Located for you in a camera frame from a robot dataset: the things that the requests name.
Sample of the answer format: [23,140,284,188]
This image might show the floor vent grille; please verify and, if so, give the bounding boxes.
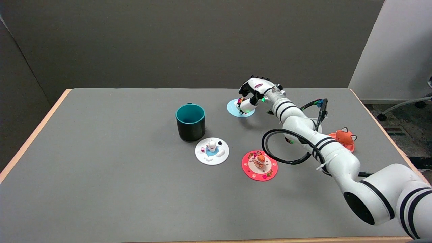
[383,127,409,137]

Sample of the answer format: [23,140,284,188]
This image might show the teal ceramic mug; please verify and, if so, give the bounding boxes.
[175,103,206,142]

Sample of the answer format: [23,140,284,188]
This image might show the thick black cable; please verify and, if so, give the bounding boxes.
[261,128,374,178]

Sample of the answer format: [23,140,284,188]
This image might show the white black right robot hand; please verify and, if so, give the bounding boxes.
[236,76,279,115]

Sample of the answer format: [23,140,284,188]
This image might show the light blue balloon cup lid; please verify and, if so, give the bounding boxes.
[227,98,256,118]

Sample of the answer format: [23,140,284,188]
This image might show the black shoe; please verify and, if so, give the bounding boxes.
[408,157,432,170]

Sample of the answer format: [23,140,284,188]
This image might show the orange fox cup lid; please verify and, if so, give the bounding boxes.
[328,127,358,153]

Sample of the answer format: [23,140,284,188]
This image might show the office chair base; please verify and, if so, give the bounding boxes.
[377,76,432,122]

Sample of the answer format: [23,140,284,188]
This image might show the thin black cable coloured plugs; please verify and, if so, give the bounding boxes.
[298,98,329,132]

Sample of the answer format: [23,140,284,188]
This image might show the white cat cup lid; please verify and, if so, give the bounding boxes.
[195,137,230,166]

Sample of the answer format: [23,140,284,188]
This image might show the red lucky cat cup lid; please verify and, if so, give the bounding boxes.
[241,150,278,182]

